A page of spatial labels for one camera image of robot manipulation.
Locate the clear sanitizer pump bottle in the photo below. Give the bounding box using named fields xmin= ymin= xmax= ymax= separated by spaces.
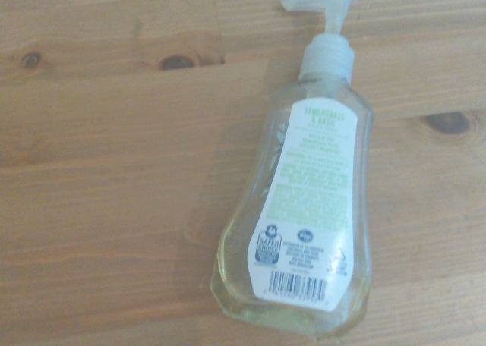
xmin=209 ymin=0 xmax=375 ymax=340

